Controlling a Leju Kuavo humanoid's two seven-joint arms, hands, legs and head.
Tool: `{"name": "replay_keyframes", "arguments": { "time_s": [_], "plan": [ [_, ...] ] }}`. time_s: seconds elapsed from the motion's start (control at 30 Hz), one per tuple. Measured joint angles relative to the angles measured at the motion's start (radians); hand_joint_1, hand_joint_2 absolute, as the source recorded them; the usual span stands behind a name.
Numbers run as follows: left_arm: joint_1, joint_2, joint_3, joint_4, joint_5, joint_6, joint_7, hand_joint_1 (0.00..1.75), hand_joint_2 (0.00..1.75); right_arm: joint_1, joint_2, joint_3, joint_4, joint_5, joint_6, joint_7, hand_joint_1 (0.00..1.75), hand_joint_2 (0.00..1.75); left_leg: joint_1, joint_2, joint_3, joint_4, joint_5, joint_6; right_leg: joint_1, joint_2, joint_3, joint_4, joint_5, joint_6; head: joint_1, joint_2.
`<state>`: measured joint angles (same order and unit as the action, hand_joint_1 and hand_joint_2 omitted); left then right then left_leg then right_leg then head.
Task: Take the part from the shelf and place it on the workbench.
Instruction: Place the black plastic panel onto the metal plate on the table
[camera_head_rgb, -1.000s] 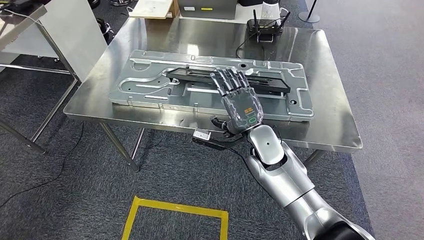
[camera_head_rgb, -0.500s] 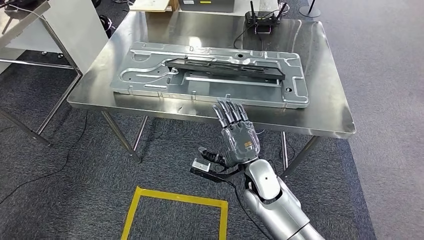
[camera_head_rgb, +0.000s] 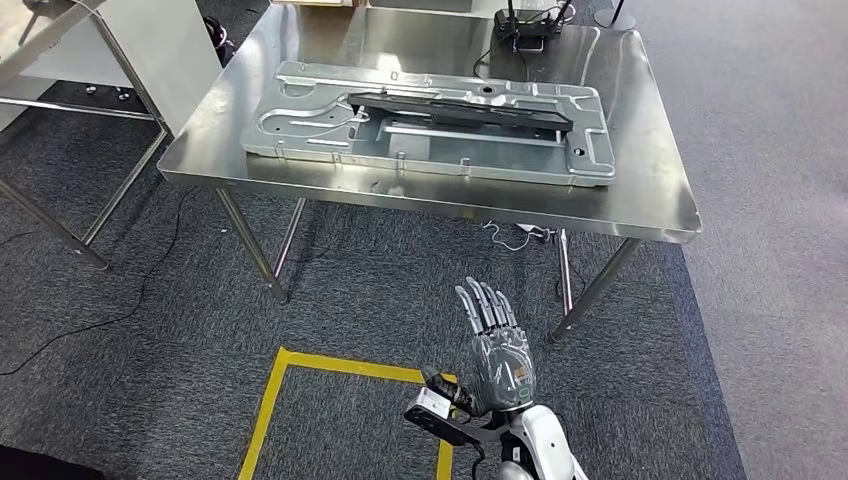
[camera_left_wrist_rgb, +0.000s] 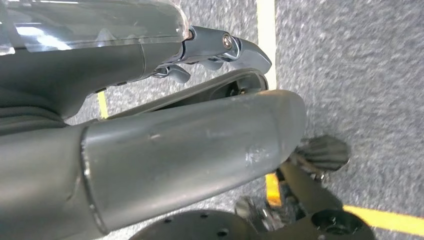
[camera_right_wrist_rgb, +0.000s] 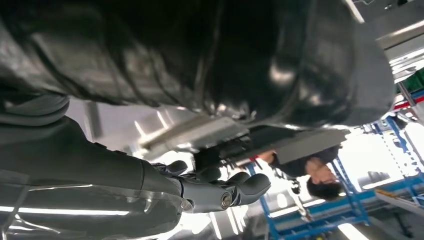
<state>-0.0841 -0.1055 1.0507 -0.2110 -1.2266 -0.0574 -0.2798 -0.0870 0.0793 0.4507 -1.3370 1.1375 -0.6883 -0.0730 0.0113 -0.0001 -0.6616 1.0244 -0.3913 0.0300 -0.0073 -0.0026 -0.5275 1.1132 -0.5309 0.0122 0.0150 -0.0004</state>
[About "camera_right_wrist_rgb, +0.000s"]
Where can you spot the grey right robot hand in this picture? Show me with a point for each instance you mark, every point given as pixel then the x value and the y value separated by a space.
pixel 82 165

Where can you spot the stainless steel workbench table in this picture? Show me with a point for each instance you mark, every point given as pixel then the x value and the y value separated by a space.
pixel 198 132

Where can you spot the blue steel shelf rack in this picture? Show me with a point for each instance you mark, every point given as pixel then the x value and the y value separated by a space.
pixel 351 202

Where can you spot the blue shelf rack on casters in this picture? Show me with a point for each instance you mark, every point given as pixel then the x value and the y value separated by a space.
pixel 394 132

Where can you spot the person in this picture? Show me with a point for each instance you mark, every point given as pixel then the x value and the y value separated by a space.
pixel 298 167

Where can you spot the stamped grey metal panel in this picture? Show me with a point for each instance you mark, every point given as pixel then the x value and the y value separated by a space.
pixel 311 145

